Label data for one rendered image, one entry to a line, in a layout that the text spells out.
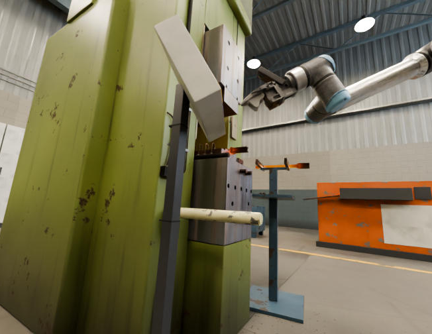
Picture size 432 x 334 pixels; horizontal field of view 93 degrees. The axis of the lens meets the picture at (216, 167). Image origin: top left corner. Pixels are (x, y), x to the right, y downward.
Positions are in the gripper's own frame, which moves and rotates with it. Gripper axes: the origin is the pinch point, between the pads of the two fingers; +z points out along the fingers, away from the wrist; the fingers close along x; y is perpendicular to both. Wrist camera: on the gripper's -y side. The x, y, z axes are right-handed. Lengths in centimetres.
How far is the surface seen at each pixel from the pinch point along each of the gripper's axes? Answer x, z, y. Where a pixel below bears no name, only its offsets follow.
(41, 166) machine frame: 43, 120, -43
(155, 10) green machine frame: 19, 11, -84
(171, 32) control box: -27.0, 15.4, -16.8
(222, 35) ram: 31, -19, -59
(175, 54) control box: -27.0, 17.4, -9.3
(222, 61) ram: 31, -11, -43
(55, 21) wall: 363, 224, -634
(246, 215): 0.2, 19.6, 39.2
